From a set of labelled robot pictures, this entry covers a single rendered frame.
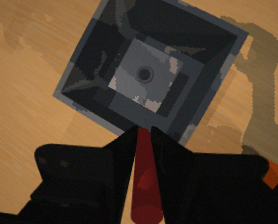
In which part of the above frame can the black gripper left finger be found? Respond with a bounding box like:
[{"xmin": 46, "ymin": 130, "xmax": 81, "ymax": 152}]
[{"xmin": 34, "ymin": 125, "xmax": 138, "ymax": 224}]

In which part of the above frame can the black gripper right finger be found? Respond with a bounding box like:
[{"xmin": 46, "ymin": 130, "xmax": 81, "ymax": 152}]
[{"xmin": 151, "ymin": 126, "xmax": 270, "ymax": 224}]

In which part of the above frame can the dark red peg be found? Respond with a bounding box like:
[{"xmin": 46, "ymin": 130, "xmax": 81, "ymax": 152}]
[{"xmin": 130, "ymin": 128, "xmax": 163, "ymax": 224}]

